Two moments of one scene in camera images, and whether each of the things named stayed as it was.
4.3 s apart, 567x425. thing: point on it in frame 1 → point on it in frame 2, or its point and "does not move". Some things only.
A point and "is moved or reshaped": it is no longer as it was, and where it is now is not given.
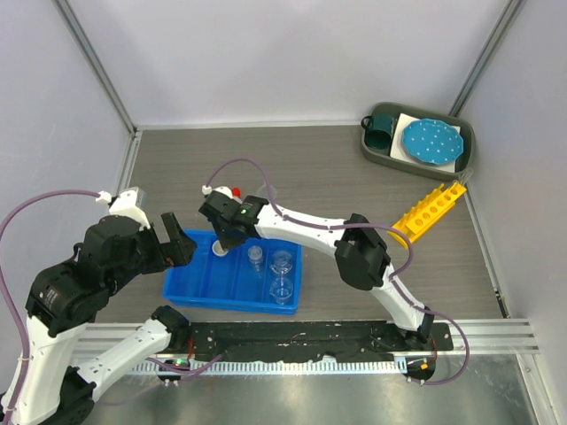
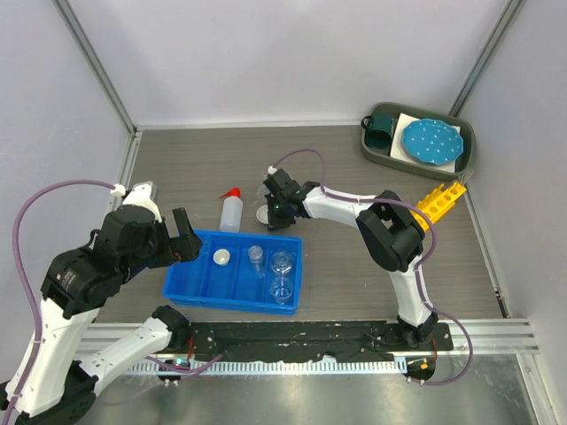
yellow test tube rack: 425,211 does not move
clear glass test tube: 465,175 does not move
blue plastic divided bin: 260,275 does not move
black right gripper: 227,243 → 275,222
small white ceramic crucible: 218,250 is moved or reshaped
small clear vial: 255,253 does not move
